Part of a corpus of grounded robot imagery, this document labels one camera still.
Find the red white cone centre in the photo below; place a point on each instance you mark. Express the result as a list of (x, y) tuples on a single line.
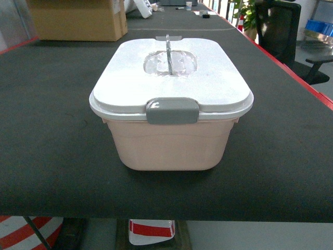
[(152, 234)]

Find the red white traffic cone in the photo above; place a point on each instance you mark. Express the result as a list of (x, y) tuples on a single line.
[(18, 232)]

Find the green potted plant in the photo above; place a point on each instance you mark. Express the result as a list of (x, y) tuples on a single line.
[(244, 14)]

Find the white box lid grey handle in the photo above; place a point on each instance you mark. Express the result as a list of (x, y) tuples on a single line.
[(144, 74)]

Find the white paper cup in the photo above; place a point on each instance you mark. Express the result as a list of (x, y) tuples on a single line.
[(189, 5)]

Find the cardboard box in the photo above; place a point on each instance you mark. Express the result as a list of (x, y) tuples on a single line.
[(96, 21)]

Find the pink plastic storage box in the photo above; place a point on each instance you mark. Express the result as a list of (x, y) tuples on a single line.
[(182, 147)]

